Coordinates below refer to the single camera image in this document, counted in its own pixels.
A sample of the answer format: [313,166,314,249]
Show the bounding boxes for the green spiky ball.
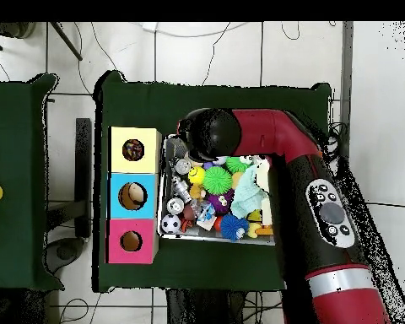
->
[202,165,233,196]

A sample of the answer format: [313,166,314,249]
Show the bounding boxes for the mint waffle cloth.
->
[229,165,269,219]

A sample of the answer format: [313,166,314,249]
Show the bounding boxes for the colourful spotted cloth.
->
[122,138,145,160]

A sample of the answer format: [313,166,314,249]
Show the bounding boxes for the wooden box with three holes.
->
[106,126,163,265]

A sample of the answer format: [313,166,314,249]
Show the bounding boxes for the yellow smiley ball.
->
[187,165,206,185]

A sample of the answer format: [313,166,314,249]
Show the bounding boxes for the purple spiky toy with eyes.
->
[207,190,235,215]

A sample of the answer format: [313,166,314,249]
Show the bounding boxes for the black white soccer ball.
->
[160,213,182,235]

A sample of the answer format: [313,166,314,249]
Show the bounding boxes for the blue spiky ball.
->
[219,213,250,241]

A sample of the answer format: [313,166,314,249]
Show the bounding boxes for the dark green table cloth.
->
[92,70,332,298]
[0,73,65,292]

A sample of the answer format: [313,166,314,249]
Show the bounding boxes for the shallow wire mesh bin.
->
[158,134,278,246]

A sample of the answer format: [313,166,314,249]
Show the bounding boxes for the thick black floor cable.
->
[367,201,405,209]

